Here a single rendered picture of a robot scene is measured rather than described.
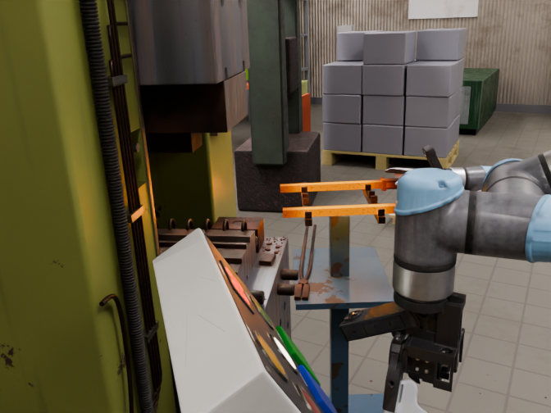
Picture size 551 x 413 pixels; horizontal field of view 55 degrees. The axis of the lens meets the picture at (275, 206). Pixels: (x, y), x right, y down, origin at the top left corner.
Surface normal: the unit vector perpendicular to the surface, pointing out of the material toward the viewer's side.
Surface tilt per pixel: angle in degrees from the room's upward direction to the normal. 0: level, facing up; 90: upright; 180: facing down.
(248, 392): 90
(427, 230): 90
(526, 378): 0
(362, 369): 0
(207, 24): 90
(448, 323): 90
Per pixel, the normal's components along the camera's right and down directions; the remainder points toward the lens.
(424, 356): -0.47, 0.31
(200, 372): -0.51, -0.75
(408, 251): -0.73, 0.25
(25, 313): -0.15, 0.33
